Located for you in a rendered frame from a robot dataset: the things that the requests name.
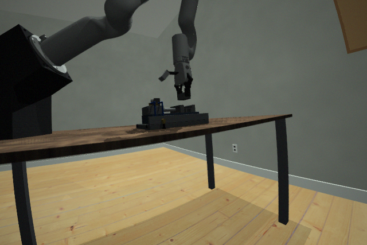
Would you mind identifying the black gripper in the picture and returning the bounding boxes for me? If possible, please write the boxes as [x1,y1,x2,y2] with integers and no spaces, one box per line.
[174,62,193,96]

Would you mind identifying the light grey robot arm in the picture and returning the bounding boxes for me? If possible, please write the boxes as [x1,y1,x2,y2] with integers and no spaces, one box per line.
[29,0,198,74]

